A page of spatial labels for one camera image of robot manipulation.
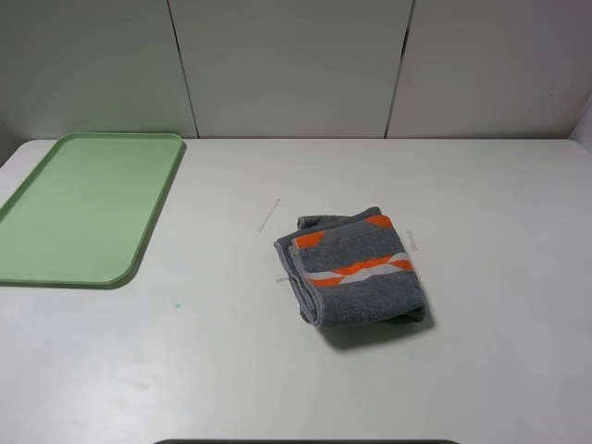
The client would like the grey towel with orange pattern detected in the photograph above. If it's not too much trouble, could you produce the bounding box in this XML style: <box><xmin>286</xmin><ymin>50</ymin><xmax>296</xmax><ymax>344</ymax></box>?
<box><xmin>274</xmin><ymin>207</ymin><xmax>427</xmax><ymax>328</ymax></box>

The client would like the light green plastic tray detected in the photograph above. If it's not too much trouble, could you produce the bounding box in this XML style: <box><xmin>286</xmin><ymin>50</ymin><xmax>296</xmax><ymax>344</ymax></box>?
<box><xmin>1</xmin><ymin>133</ymin><xmax>184</xmax><ymax>288</ymax></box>

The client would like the clear tape strip left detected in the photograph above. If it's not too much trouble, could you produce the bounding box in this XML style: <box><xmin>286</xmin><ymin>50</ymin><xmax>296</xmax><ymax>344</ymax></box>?
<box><xmin>256</xmin><ymin>198</ymin><xmax>281</xmax><ymax>234</ymax></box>

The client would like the clear tape strip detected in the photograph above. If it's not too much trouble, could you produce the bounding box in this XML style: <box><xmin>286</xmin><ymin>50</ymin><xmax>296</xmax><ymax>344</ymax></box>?
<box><xmin>256</xmin><ymin>198</ymin><xmax>281</xmax><ymax>234</ymax></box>
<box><xmin>406</xmin><ymin>230</ymin><xmax>419</xmax><ymax>252</ymax></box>

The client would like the clear tape strip right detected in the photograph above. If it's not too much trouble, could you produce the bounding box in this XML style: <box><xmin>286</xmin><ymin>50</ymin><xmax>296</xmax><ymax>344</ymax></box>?
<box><xmin>406</xmin><ymin>230</ymin><xmax>419</xmax><ymax>252</ymax></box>

